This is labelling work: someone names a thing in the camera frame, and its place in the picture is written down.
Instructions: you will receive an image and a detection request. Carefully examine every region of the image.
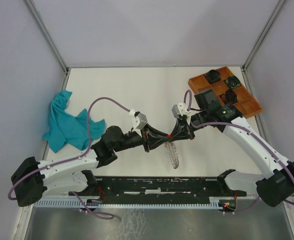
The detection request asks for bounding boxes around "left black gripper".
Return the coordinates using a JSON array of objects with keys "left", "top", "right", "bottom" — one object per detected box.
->
[{"left": 114, "top": 123, "right": 170, "bottom": 152}]

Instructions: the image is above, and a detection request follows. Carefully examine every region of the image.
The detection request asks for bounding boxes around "silver keyring with keys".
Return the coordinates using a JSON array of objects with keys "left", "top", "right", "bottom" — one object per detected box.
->
[{"left": 164, "top": 142, "right": 179, "bottom": 169}]

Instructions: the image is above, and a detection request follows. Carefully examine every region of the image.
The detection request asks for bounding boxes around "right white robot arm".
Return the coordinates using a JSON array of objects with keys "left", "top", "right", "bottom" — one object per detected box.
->
[{"left": 170, "top": 89, "right": 294, "bottom": 207}]

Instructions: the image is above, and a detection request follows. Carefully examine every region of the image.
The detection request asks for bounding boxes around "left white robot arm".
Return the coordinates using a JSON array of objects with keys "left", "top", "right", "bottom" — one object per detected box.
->
[{"left": 8, "top": 124, "right": 173, "bottom": 207}]

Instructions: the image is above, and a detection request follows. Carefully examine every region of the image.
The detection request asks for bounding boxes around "black round part lower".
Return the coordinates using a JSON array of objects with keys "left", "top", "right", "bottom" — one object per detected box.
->
[{"left": 220, "top": 89, "right": 238, "bottom": 105}]

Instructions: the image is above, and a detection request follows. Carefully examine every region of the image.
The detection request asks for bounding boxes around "black round part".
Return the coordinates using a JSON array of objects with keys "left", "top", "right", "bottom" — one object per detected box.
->
[
  {"left": 204, "top": 69, "right": 221, "bottom": 84},
  {"left": 220, "top": 89, "right": 238, "bottom": 105}
]

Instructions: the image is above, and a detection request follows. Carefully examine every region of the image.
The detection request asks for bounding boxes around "black round part top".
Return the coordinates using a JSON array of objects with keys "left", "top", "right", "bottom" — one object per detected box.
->
[{"left": 204, "top": 69, "right": 221, "bottom": 84}]

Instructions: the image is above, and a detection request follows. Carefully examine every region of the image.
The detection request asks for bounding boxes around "green yellow round part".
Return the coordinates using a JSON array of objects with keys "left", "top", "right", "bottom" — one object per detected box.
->
[{"left": 224, "top": 75, "right": 242, "bottom": 89}]

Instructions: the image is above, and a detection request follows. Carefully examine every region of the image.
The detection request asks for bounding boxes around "orange compartment tray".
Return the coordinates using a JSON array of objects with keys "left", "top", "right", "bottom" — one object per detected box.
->
[{"left": 188, "top": 66, "right": 262, "bottom": 119}]

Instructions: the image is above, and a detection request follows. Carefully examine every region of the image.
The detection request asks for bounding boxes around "teal cloth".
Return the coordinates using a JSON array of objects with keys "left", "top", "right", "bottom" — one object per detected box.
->
[{"left": 43, "top": 90, "right": 106, "bottom": 153}]

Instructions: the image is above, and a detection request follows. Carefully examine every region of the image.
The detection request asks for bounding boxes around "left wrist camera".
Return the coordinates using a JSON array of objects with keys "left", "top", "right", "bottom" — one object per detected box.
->
[{"left": 129, "top": 109, "right": 148, "bottom": 136}]

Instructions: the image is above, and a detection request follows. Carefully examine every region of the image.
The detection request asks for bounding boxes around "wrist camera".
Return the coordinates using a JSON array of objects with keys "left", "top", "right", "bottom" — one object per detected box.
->
[
  {"left": 171, "top": 103, "right": 191, "bottom": 119},
  {"left": 129, "top": 109, "right": 148, "bottom": 136}
]

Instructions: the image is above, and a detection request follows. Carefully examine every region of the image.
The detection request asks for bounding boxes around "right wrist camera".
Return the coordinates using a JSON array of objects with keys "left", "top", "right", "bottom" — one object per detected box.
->
[{"left": 171, "top": 103, "right": 191, "bottom": 119}]

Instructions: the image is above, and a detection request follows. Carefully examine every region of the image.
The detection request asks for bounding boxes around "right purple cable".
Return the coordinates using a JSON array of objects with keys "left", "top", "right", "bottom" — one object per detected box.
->
[{"left": 184, "top": 89, "right": 294, "bottom": 215}]

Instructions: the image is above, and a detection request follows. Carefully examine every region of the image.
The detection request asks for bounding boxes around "purple cable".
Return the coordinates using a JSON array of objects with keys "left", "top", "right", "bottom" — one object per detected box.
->
[
  {"left": 184, "top": 89, "right": 294, "bottom": 215},
  {"left": 8, "top": 96, "right": 135, "bottom": 221}
]

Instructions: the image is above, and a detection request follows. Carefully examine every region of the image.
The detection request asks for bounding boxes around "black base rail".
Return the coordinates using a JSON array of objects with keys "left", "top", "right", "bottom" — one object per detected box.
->
[{"left": 77, "top": 176, "right": 247, "bottom": 204}]

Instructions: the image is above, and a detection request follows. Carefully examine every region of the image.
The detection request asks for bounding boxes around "white slotted cable duct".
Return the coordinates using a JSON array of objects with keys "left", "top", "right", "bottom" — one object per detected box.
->
[{"left": 34, "top": 197, "right": 222, "bottom": 210}]

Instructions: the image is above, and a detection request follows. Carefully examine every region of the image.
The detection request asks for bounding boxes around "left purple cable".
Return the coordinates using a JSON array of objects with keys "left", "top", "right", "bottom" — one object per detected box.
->
[{"left": 8, "top": 96, "right": 135, "bottom": 221}]

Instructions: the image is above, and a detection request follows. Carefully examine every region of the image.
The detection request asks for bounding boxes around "right aluminium frame post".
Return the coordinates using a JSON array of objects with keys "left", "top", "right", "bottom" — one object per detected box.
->
[{"left": 241, "top": 0, "right": 290, "bottom": 71}]

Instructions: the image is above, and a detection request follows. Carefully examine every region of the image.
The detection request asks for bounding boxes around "aluminium frame post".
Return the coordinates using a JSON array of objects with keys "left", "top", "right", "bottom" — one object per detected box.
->
[
  {"left": 21, "top": 0, "right": 70, "bottom": 75},
  {"left": 241, "top": 0, "right": 290, "bottom": 71}
]

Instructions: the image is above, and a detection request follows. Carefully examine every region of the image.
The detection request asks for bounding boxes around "left aluminium frame post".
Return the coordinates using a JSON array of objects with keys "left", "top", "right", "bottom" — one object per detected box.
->
[{"left": 21, "top": 0, "right": 70, "bottom": 75}]

